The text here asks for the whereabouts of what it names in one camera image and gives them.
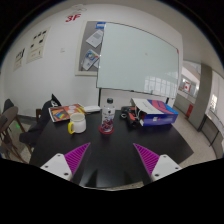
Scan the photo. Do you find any grey white-framed pin board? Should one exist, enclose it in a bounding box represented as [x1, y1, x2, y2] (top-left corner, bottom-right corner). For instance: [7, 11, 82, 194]
[74, 20, 107, 77]

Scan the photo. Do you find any clear black-capped drink bottle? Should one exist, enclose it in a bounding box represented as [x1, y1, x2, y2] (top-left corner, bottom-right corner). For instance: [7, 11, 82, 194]
[100, 97, 116, 135]

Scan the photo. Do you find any wooden chair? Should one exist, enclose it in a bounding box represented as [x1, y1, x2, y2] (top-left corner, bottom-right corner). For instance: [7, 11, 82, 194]
[0, 106, 26, 158]

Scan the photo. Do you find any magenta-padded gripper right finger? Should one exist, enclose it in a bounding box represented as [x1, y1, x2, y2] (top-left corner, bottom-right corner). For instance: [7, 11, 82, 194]
[128, 142, 183, 185]

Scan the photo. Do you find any large white wall poster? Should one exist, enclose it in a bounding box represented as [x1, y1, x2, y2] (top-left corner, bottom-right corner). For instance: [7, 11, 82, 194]
[26, 26, 51, 65]

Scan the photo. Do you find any red framed wall sign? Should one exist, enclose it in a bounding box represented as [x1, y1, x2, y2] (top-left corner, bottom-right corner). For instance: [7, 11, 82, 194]
[182, 82, 192, 93]

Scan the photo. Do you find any small white flat box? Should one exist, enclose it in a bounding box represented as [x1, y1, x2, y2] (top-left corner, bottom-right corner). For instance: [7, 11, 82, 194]
[82, 104, 102, 114]

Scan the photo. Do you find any blue and white paper bag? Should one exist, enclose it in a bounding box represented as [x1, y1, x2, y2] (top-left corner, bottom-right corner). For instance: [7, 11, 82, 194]
[130, 97, 180, 128]

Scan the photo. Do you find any black skull flag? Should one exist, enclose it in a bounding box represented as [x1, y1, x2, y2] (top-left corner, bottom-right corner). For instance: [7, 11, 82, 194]
[50, 93, 63, 109]

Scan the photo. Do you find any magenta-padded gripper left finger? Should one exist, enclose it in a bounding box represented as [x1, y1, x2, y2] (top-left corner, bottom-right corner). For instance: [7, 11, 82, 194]
[40, 142, 97, 186]

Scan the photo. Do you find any colourful pinned flyer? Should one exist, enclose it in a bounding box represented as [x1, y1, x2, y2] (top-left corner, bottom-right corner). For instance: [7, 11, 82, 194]
[81, 48, 101, 71]

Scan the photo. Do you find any red floor cabinet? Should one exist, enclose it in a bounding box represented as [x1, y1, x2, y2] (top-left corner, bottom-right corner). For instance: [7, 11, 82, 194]
[186, 103, 195, 119]

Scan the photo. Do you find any blue pinned label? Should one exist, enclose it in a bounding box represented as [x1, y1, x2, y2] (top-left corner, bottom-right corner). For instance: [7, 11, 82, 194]
[95, 21, 107, 30]

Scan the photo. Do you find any small white wall poster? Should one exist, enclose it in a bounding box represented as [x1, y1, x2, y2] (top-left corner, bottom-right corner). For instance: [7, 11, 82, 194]
[12, 47, 27, 72]

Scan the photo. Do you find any colourful printed book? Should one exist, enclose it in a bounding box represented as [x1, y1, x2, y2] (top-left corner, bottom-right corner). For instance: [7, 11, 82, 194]
[48, 103, 87, 124]

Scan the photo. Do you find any dark grey chair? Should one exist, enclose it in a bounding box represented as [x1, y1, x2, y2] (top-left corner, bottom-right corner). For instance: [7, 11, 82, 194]
[2, 98, 15, 113]

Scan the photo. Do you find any black and red power tool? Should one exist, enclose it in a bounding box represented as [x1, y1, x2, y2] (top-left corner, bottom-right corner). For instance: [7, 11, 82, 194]
[120, 105, 143, 129]

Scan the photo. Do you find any large glass whiteboard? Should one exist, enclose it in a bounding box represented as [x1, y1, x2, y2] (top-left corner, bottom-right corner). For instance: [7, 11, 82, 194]
[96, 21, 180, 100]

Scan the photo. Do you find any white pinned paper sheet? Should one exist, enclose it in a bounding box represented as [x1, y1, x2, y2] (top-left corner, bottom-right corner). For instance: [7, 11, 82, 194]
[85, 29, 105, 49]

